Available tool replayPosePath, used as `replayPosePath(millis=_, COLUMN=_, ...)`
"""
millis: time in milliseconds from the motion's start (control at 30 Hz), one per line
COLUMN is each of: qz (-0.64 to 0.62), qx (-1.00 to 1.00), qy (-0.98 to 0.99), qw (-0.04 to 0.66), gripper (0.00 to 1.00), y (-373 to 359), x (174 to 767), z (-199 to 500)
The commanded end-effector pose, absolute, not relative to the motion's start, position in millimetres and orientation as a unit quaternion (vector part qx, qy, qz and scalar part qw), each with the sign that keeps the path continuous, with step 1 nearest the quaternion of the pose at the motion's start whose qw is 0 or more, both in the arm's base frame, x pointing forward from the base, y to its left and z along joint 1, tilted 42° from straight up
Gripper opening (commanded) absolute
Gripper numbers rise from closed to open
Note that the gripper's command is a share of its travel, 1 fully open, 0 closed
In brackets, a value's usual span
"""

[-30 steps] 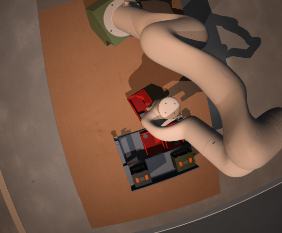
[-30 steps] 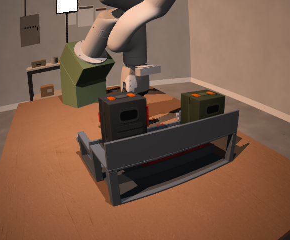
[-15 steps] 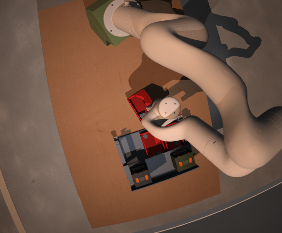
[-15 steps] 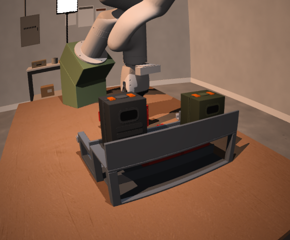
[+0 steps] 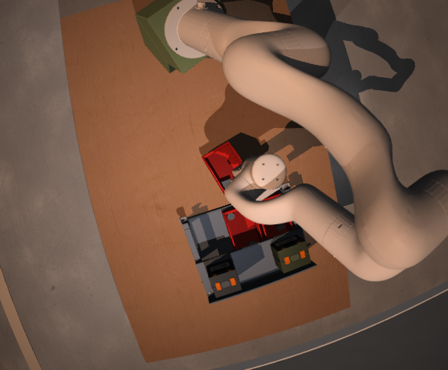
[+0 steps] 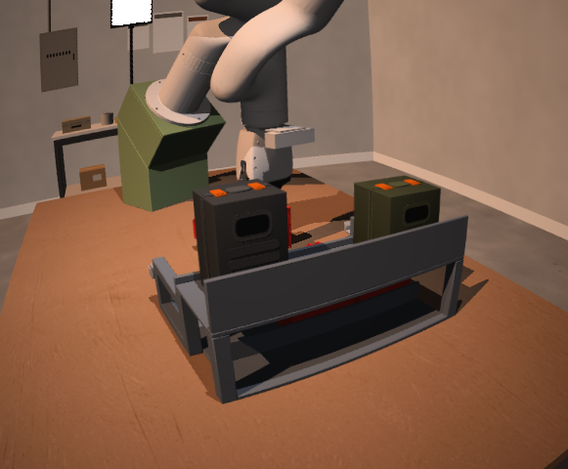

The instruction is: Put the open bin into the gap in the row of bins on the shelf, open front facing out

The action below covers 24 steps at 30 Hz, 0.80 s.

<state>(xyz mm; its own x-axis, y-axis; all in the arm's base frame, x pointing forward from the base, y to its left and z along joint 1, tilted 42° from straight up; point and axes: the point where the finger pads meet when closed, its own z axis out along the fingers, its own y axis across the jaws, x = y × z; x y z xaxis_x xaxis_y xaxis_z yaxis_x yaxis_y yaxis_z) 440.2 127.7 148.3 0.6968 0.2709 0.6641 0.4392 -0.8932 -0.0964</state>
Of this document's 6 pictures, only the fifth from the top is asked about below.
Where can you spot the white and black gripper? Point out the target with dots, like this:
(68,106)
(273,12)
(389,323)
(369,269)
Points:
(236,170)

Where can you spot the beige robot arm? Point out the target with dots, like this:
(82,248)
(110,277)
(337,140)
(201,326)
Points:
(395,226)

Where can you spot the red bin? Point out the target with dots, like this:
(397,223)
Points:
(268,231)
(221,161)
(241,230)

